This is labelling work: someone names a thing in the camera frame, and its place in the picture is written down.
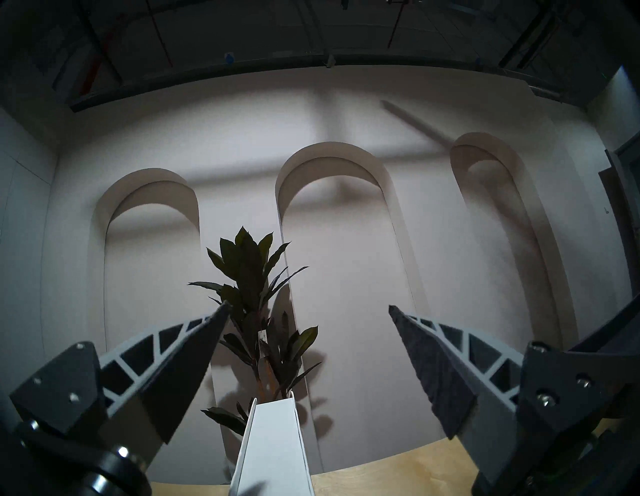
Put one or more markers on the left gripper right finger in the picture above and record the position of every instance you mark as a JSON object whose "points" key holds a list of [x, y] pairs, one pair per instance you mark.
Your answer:
{"points": [[440, 370]]}

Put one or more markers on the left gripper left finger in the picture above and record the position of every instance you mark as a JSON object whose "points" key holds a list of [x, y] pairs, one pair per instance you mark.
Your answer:
{"points": [[170, 370]]}

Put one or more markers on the grey Statue of Liberty book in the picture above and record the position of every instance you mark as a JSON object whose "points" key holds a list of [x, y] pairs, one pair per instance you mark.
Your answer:
{"points": [[275, 450]]}

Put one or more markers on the light wooden display table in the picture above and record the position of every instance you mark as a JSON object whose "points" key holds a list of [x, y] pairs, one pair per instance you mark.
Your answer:
{"points": [[390, 470]]}

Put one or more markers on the dark green potted plant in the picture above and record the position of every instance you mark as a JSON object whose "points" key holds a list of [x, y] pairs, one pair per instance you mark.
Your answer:
{"points": [[250, 270]]}

